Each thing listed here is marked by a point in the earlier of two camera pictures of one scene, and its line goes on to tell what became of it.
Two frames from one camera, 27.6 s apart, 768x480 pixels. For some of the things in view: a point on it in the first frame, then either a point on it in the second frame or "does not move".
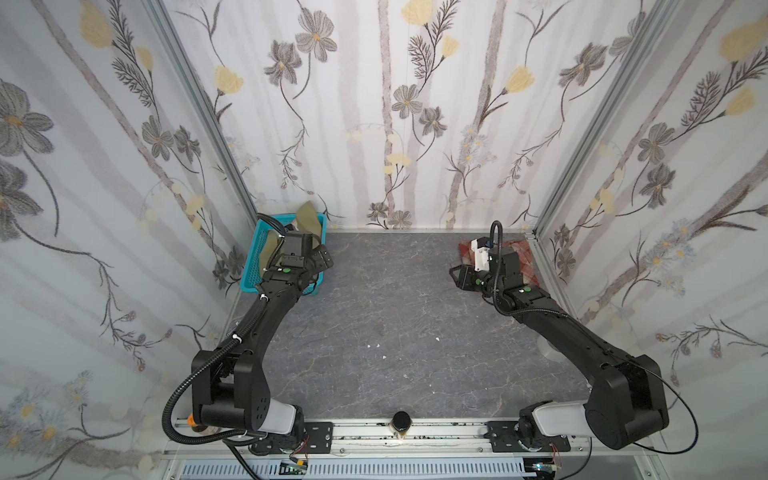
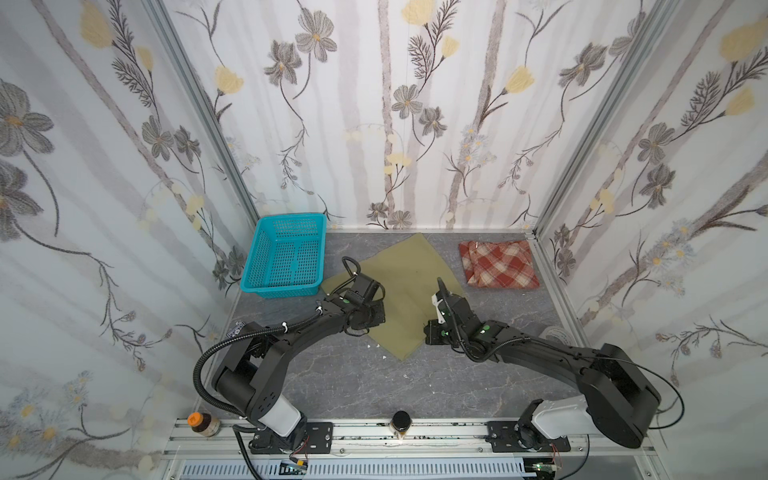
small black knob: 400,423 does not move
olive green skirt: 307,221 -> 408,273
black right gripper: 504,264 -> 435,330
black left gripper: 298,245 -> 372,315
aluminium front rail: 572,449 does not move
